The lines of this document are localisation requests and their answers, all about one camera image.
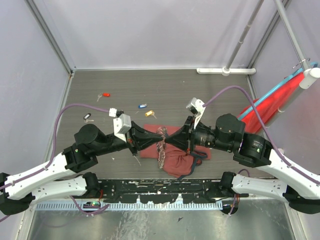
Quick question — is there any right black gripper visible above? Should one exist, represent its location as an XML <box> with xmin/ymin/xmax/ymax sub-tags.
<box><xmin>164</xmin><ymin>114</ymin><xmax>234</xmax><ymax>153</ymax></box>

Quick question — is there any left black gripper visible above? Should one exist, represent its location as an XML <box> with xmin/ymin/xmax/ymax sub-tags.
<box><xmin>94</xmin><ymin>121</ymin><xmax>164</xmax><ymax>157</ymax></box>

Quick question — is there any key with yellow tag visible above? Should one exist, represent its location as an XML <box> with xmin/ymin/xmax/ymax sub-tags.
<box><xmin>144</xmin><ymin>110</ymin><xmax>157</xmax><ymax>118</ymax></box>

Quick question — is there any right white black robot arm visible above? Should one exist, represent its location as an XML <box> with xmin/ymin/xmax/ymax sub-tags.
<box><xmin>165</xmin><ymin>113</ymin><xmax>320</xmax><ymax>215</ymax></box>

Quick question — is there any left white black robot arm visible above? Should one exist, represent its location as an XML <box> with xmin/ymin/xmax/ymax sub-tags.
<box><xmin>0</xmin><ymin>122</ymin><xmax>163</xmax><ymax>216</ymax></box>

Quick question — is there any dark red shirt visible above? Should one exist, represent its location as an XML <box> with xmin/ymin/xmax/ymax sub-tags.
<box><xmin>139</xmin><ymin>124</ymin><xmax>211</xmax><ymax>180</ymax></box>

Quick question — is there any key with blue tag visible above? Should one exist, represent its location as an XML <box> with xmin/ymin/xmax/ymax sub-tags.
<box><xmin>138</xmin><ymin>103</ymin><xmax>148</xmax><ymax>109</ymax></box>

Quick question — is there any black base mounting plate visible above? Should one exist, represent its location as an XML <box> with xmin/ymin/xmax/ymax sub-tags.
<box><xmin>71</xmin><ymin>178</ymin><xmax>241</xmax><ymax>205</ymax></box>

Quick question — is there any red cloth on hanger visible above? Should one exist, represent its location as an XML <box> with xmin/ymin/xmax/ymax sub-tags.
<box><xmin>237</xmin><ymin>73</ymin><xmax>304</xmax><ymax>134</ymax></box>

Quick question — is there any teal clothes hanger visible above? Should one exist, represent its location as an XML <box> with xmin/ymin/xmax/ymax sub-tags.
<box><xmin>238</xmin><ymin>67</ymin><xmax>304</xmax><ymax>120</ymax></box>

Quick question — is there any white grey clothes rack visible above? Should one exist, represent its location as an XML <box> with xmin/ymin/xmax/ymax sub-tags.
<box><xmin>196</xmin><ymin>0</ymin><xmax>320</xmax><ymax>155</ymax></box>

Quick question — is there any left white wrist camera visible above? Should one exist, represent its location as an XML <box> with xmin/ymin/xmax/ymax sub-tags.
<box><xmin>108</xmin><ymin>108</ymin><xmax>132</xmax><ymax>143</ymax></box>

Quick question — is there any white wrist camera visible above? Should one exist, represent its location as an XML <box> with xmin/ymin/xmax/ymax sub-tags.
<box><xmin>108</xmin><ymin>108</ymin><xmax>132</xmax><ymax>143</ymax></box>
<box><xmin>186</xmin><ymin>97</ymin><xmax>206</xmax><ymax>129</ymax></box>

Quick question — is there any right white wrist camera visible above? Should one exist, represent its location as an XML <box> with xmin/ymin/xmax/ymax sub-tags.
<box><xmin>186</xmin><ymin>97</ymin><xmax>206</xmax><ymax>129</ymax></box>

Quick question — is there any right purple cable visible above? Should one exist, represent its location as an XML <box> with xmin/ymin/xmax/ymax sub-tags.
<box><xmin>203</xmin><ymin>85</ymin><xmax>320</xmax><ymax>186</ymax></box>

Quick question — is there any slotted cable duct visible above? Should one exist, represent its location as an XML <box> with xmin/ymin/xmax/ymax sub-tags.
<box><xmin>35</xmin><ymin>200</ymin><xmax>223</xmax><ymax>211</ymax></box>

